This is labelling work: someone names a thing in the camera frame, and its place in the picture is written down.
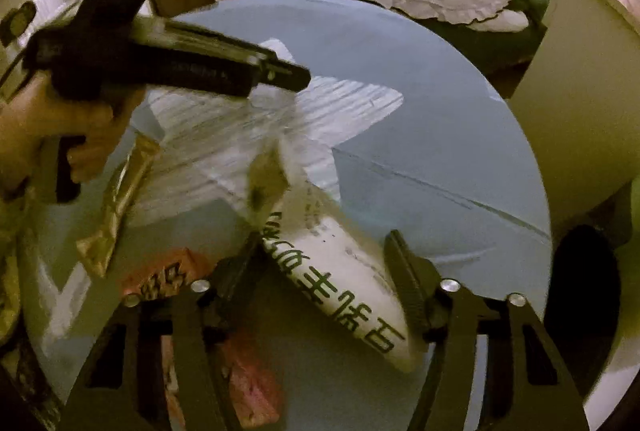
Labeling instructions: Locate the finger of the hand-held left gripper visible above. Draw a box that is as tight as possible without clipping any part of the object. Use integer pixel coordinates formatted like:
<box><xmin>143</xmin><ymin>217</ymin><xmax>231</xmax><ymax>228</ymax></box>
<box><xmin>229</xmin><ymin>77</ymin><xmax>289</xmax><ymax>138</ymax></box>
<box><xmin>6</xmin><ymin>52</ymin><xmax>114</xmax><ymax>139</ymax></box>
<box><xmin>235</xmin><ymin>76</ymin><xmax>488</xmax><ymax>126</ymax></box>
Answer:
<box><xmin>145</xmin><ymin>56</ymin><xmax>312</xmax><ymax>96</ymax></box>
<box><xmin>132</xmin><ymin>17</ymin><xmax>280</xmax><ymax>64</ymax></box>

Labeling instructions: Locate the gold foil wrapper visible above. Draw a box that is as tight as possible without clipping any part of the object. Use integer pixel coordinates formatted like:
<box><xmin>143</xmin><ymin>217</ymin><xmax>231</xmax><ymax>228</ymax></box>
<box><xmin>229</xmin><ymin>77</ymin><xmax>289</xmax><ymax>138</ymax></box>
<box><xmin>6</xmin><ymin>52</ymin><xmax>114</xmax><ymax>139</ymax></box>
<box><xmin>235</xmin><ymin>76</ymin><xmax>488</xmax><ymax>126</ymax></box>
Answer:
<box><xmin>75</xmin><ymin>133</ymin><xmax>162</xmax><ymax>279</ymax></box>

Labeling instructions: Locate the white radiator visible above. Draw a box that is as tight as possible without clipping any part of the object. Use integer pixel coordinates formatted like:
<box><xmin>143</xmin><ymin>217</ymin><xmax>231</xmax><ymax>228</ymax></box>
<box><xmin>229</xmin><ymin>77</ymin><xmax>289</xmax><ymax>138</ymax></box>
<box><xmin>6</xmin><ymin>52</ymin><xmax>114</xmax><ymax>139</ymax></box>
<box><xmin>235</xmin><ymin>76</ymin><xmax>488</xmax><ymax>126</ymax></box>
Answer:
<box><xmin>0</xmin><ymin>0</ymin><xmax>86</xmax><ymax>62</ymax></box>

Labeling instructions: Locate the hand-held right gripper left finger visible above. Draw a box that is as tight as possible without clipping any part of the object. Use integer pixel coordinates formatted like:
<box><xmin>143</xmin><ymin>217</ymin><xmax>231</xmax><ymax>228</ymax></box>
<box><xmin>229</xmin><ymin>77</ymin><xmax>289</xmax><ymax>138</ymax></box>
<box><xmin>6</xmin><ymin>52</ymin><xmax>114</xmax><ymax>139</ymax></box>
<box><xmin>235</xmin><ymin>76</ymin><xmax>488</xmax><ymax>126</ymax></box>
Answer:
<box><xmin>65</xmin><ymin>236</ymin><xmax>266</xmax><ymax>431</ymax></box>

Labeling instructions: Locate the black round trash bin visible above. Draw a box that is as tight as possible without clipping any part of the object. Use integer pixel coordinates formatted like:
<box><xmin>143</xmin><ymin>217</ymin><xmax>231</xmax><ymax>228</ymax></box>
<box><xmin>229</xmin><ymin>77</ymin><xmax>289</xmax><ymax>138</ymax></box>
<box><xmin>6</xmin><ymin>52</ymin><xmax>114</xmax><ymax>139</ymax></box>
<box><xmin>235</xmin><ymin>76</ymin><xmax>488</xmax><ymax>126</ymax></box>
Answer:
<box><xmin>542</xmin><ymin>223</ymin><xmax>623</xmax><ymax>407</ymax></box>

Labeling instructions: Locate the translucent plastic wrap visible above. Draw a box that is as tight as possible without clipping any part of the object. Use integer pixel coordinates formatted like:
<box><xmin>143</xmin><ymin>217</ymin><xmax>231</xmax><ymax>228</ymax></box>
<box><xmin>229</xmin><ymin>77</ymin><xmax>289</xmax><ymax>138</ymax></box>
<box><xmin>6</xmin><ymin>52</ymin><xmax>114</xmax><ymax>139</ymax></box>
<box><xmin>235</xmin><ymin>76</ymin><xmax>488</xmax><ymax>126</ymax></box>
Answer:
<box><xmin>135</xmin><ymin>38</ymin><xmax>406</xmax><ymax>232</ymax></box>

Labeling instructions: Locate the person's left hand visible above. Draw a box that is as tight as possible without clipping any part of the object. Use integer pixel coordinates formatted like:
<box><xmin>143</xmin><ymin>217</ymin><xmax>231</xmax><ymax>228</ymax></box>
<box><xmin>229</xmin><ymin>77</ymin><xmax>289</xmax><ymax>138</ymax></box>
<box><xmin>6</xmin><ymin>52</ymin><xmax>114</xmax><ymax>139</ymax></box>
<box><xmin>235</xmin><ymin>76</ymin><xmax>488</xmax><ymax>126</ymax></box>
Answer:
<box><xmin>0</xmin><ymin>73</ymin><xmax>148</xmax><ymax>202</ymax></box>

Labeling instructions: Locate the white packet with black print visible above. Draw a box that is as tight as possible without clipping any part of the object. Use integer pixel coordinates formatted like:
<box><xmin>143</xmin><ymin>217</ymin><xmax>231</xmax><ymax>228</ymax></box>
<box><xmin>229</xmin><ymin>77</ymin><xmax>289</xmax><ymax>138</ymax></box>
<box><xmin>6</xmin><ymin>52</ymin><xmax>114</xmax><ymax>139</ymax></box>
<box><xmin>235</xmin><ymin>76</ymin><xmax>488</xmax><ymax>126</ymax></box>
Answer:
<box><xmin>247</xmin><ymin>146</ymin><xmax>431</xmax><ymax>374</ymax></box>

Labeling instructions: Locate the dark green bed sheet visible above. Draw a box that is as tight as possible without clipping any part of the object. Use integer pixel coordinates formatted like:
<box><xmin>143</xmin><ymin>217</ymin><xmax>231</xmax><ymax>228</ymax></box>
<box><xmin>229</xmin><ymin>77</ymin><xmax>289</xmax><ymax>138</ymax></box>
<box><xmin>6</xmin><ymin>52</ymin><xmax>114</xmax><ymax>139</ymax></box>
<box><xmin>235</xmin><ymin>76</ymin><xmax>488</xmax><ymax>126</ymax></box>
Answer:
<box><xmin>425</xmin><ymin>0</ymin><xmax>556</xmax><ymax>82</ymax></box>

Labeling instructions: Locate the white cabinet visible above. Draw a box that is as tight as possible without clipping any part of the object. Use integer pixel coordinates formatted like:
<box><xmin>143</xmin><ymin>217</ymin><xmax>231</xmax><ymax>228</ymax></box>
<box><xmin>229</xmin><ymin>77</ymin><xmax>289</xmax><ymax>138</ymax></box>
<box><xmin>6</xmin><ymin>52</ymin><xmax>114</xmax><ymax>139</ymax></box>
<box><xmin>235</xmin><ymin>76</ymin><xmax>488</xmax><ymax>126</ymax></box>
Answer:
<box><xmin>507</xmin><ymin>0</ymin><xmax>640</xmax><ymax>218</ymax></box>

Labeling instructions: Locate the pink snack packet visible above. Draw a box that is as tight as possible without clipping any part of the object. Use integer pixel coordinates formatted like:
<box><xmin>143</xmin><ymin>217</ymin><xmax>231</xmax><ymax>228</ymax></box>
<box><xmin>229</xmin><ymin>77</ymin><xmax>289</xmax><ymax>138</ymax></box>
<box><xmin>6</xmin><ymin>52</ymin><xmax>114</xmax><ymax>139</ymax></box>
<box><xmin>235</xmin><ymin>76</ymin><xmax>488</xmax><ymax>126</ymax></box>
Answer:
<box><xmin>165</xmin><ymin>331</ymin><xmax>286</xmax><ymax>431</ymax></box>

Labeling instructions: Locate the round blue table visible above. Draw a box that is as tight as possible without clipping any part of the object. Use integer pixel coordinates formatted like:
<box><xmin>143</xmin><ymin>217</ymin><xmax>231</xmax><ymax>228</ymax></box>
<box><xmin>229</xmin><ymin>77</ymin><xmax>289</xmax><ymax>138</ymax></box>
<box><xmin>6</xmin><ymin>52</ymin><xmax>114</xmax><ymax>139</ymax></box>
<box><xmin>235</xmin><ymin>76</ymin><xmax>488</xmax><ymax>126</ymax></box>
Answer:
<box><xmin>20</xmin><ymin>0</ymin><xmax>553</xmax><ymax>431</ymax></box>

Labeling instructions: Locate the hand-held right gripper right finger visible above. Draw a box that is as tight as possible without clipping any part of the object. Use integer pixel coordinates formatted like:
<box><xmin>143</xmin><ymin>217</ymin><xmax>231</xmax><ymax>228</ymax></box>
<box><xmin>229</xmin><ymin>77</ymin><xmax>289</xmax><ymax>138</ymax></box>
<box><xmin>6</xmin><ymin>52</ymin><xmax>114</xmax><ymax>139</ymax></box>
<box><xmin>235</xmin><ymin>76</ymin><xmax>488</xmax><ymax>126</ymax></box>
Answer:
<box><xmin>384</xmin><ymin>230</ymin><xmax>591</xmax><ymax>431</ymax></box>

